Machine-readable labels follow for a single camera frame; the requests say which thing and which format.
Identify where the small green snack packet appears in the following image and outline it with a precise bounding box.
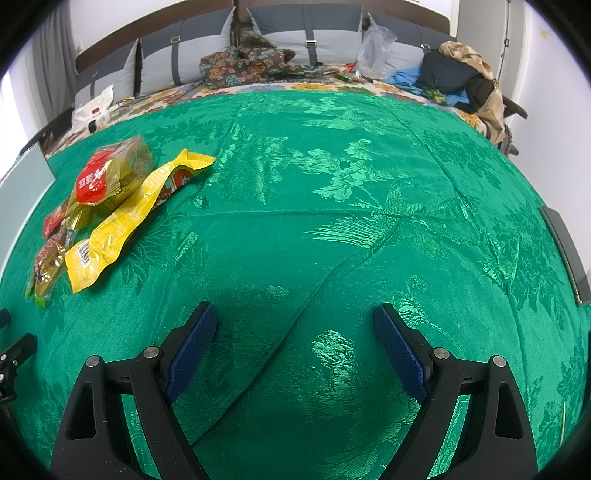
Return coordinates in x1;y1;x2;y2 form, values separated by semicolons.
25;230;77;309

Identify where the dark furniture piece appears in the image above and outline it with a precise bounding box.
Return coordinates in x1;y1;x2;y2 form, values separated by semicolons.
501;95;529;158

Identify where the blue cloth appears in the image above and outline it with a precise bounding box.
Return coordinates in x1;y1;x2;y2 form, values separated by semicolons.
385;67;469;109

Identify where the floral bedsheet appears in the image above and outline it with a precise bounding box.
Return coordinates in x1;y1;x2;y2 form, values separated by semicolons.
46;76;509;153

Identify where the green patterned blanket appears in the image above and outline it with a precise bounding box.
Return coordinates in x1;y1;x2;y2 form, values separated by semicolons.
0;90;591;480

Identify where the grey strapped pillow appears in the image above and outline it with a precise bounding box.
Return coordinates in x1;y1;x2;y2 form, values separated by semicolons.
367;11;451;70
247;4;365;65
139;7;236;86
74;39;139;109

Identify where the white cardboard box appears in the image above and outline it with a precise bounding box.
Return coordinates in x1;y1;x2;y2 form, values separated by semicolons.
0;143;57;273

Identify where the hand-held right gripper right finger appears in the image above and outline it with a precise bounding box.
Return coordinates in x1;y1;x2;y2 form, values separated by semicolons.
374;302;539;480

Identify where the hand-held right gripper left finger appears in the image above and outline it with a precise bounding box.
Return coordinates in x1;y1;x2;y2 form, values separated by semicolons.
50;301;219;480

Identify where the dark floral cloth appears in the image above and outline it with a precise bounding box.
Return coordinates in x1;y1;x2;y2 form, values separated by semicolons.
199;32;324;89

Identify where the white plastic bag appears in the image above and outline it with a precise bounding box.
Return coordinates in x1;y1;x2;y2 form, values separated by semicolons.
71;85;115;134

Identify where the clear olive packet red label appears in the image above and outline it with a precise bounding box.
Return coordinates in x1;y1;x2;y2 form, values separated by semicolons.
65;135;154;232

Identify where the clear plastic bag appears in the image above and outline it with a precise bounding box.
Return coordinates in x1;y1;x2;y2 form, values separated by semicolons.
356;25;398;81

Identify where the pile of colourful wrappers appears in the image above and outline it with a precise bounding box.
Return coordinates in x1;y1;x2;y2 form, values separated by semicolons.
323;62;375;84

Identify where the grey curtain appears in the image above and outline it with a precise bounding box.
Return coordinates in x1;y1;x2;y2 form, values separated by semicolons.
34;0;84;125

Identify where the black clothing pile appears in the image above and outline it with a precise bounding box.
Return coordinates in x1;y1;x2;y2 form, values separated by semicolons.
416;50;497;114

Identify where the tiny red snack packet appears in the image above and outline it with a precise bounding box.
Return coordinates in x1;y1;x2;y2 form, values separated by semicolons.
43;205;70;238

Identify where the beige garment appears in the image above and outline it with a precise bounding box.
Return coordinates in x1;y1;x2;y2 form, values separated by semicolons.
438;41;506;144

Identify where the long yellow snack packet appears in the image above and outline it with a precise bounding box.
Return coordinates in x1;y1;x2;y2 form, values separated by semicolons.
65;148;217;294

